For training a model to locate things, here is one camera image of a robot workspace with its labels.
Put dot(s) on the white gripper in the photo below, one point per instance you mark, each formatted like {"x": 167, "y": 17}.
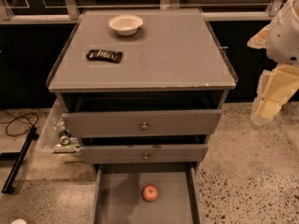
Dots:
{"x": 284, "y": 40}

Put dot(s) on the red apple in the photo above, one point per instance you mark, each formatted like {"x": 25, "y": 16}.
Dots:
{"x": 150, "y": 193}

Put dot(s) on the grey top drawer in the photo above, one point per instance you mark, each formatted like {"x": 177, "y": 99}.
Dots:
{"x": 142, "y": 123}

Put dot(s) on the grey drawer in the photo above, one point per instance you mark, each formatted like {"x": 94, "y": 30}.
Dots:
{"x": 142, "y": 123}
{"x": 144, "y": 153}
{"x": 118, "y": 198}

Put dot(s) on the grey middle drawer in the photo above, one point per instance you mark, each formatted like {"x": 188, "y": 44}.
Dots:
{"x": 144, "y": 153}

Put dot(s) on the grey drawer cabinet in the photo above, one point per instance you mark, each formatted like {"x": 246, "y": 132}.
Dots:
{"x": 172, "y": 62}

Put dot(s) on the grey bottom drawer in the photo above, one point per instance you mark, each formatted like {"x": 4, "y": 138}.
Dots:
{"x": 118, "y": 198}

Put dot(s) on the white paper bowl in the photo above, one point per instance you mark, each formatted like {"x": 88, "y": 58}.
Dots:
{"x": 125, "y": 24}

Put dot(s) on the black candy bar wrapper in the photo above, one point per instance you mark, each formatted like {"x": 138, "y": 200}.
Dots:
{"x": 104, "y": 55}

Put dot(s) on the green soda can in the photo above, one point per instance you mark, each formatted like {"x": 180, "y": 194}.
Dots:
{"x": 64, "y": 137}

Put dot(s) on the clear plastic trash bin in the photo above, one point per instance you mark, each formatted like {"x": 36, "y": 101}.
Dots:
{"x": 48, "y": 141}

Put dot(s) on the black metal stand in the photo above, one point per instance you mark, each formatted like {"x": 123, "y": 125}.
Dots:
{"x": 7, "y": 188}

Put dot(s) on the metal window railing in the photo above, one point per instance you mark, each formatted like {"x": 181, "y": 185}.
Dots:
{"x": 72, "y": 11}

